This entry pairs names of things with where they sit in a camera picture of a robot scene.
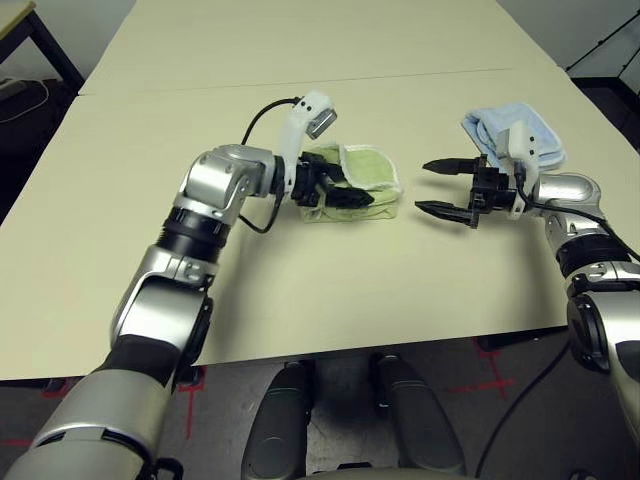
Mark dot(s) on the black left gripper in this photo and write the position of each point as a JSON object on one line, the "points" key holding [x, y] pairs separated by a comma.
{"points": [[310, 180]]}

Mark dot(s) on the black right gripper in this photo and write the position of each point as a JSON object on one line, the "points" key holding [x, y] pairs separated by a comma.
{"points": [[492, 192]]}

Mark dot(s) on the green towel with white trim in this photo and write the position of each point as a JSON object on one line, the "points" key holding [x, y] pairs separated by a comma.
{"points": [[370, 170]]}

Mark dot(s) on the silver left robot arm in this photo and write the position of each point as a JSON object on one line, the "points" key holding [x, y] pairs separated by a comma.
{"points": [[220, 170]]}

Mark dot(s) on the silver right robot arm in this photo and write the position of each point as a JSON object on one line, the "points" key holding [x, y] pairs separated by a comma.
{"points": [[570, 190]]}

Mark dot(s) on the folded light blue towel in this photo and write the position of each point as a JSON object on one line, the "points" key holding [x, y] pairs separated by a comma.
{"points": [[490, 125]]}

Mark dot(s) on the black table foot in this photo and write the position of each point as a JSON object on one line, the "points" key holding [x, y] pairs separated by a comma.
{"points": [[490, 343], [55, 386]]}

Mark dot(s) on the black framed glass cabinet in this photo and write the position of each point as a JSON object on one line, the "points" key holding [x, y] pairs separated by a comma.
{"points": [[605, 95]]}

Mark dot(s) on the dark grey robot right leg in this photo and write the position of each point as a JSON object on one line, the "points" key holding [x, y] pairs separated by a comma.
{"points": [[415, 420]]}

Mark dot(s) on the dark grey robot leg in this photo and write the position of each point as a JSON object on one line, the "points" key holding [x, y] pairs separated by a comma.
{"points": [[415, 420], [280, 425]]}

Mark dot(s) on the dark grey robot left leg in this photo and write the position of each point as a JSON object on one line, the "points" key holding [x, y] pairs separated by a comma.
{"points": [[280, 425]]}

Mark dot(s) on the beige robot torso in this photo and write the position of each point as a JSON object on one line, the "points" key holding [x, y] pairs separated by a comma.
{"points": [[380, 474]]}

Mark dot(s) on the white power adapter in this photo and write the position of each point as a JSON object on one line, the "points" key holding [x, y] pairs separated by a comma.
{"points": [[10, 87]]}

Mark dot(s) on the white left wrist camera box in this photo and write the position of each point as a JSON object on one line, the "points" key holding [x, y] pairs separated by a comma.
{"points": [[300, 130]]}

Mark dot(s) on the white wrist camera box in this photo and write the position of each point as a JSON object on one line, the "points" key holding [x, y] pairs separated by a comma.
{"points": [[300, 130], [520, 140]]}

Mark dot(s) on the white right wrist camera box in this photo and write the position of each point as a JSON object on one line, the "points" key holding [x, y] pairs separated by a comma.
{"points": [[520, 140]]}

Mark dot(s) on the beige side table black frame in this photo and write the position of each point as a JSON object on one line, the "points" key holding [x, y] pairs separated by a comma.
{"points": [[55, 55]]}

